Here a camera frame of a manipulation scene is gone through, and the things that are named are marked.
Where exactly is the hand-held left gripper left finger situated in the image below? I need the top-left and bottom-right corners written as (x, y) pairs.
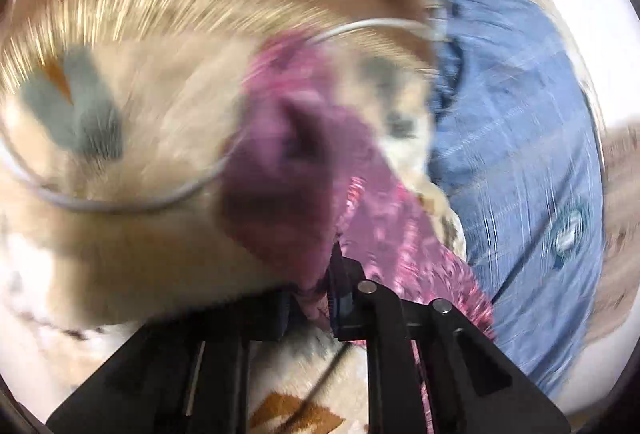
top-left (45, 288), bottom-right (289, 434)

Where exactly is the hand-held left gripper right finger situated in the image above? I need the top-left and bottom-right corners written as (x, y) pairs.
top-left (326, 241), bottom-right (572, 434)

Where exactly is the purple floral cloth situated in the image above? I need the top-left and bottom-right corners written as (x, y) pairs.
top-left (220, 32), bottom-right (497, 434)

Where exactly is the blue plaid quilt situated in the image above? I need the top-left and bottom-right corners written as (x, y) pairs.
top-left (422, 0), bottom-right (608, 402)

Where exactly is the beige leaf-print blanket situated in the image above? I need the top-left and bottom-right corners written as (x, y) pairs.
top-left (0, 0), bottom-right (468, 434)

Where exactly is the striped beige pillow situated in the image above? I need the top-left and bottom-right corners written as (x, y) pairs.
top-left (582, 124), bottom-right (640, 345)

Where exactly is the black cable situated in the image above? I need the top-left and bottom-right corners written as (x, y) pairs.
top-left (295, 343), bottom-right (351, 417)

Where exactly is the white charging cable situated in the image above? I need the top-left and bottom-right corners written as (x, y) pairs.
top-left (0, 17), bottom-right (437, 216)

